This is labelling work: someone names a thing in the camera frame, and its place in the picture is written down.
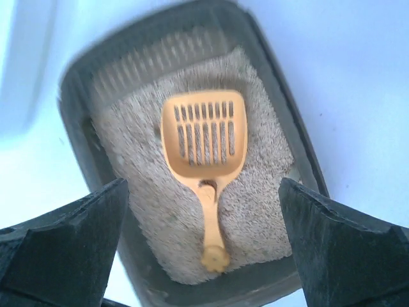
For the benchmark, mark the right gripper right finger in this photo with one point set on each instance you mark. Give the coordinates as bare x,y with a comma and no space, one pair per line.
344,257

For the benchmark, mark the dark grey litter box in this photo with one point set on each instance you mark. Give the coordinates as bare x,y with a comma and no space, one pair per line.
111,104

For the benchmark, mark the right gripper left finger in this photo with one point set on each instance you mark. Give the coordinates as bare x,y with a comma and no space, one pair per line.
64,257

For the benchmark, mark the white plastic tray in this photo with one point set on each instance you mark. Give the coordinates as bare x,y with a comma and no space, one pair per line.
23,63

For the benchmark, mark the yellow litter scoop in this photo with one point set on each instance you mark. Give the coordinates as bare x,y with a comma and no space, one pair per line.
204,141

